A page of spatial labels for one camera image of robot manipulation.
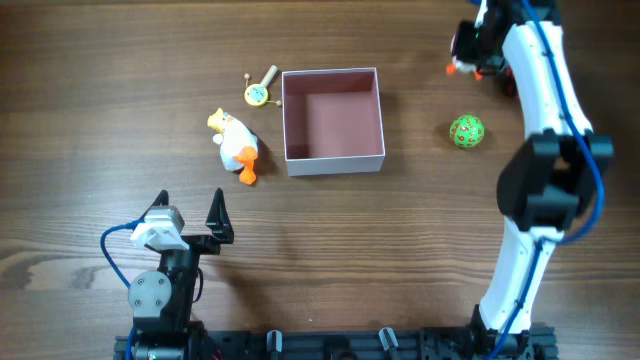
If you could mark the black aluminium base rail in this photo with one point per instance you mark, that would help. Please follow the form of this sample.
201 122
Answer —
427 343

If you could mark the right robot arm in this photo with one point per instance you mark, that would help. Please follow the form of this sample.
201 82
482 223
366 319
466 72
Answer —
551 193

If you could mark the green patterned ball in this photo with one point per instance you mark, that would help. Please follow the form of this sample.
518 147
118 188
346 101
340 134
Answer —
467 131

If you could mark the white box pink interior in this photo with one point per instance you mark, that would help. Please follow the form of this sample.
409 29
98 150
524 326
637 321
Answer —
332 121

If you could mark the wooden rattle drum toy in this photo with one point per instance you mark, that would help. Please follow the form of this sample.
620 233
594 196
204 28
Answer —
257 94

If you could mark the white plush duck toy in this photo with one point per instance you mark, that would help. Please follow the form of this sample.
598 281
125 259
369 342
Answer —
238 145

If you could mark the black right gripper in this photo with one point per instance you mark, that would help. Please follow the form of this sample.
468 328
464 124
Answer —
491 64

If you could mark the pink hat doll figure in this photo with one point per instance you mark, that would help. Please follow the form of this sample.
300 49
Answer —
464 56

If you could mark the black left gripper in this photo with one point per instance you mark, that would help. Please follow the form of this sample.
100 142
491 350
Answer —
195 241

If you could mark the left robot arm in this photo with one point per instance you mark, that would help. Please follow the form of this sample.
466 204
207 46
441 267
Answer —
162 299

